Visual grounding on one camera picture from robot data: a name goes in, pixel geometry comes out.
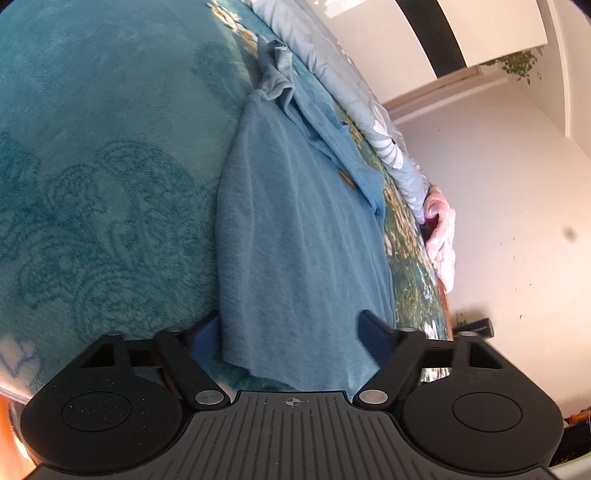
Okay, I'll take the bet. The pink fleece blanket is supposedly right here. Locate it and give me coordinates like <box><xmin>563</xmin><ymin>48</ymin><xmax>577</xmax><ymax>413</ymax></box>
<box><xmin>424</xmin><ymin>194</ymin><xmax>458</xmax><ymax>294</ymax></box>

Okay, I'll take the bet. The pale blue floral quilt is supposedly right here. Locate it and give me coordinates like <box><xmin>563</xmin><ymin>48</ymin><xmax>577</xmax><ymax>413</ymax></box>
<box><xmin>245</xmin><ymin>0</ymin><xmax>432</xmax><ymax>224</ymax></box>

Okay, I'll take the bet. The black box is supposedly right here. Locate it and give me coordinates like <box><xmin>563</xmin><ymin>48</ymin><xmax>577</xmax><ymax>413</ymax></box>
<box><xmin>455</xmin><ymin>318</ymin><xmax>495</xmax><ymax>342</ymax></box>

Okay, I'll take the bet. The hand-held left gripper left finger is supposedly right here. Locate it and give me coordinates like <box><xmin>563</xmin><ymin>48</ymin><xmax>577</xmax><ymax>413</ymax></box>
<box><xmin>78</xmin><ymin>310</ymin><xmax>230</xmax><ymax>409</ymax></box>

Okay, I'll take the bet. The green vine plant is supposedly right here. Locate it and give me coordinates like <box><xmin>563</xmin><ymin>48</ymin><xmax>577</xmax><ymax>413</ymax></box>
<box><xmin>485</xmin><ymin>48</ymin><xmax>546</xmax><ymax>86</ymax></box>

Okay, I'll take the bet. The white black-striped wardrobe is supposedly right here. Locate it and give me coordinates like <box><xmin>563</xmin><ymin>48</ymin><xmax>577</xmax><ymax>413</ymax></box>
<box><xmin>318</xmin><ymin>0</ymin><xmax>550</xmax><ymax>121</ymax></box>

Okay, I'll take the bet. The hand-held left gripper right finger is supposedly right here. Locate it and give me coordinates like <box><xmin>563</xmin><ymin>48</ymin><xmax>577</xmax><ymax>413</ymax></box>
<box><xmin>353</xmin><ymin>310</ymin><xmax>506</xmax><ymax>409</ymax></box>

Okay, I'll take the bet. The light blue fleece garment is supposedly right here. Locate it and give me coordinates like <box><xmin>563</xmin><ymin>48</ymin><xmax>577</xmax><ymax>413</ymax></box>
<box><xmin>215</xmin><ymin>37</ymin><xmax>395</xmax><ymax>393</ymax></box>

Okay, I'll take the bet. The teal floral blanket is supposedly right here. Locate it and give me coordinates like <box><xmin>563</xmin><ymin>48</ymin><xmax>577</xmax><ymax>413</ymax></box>
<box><xmin>0</xmin><ymin>0</ymin><xmax>451</xmax><ymax>407</ymax></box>

